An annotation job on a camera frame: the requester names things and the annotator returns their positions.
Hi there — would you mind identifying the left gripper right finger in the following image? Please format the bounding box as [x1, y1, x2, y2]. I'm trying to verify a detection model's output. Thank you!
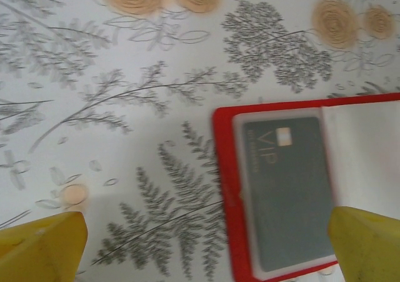
[327, 206, 400, 282]

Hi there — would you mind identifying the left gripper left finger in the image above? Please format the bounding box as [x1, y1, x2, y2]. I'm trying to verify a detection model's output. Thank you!
[0, 211, 88, 282]

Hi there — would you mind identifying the black VIP card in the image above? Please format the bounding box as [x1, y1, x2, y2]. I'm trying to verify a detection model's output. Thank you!
[242, 116, 337, 272]

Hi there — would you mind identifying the floral tablecloth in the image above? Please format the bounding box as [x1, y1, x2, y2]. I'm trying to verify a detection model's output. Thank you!
[0, 0, 400, 282]

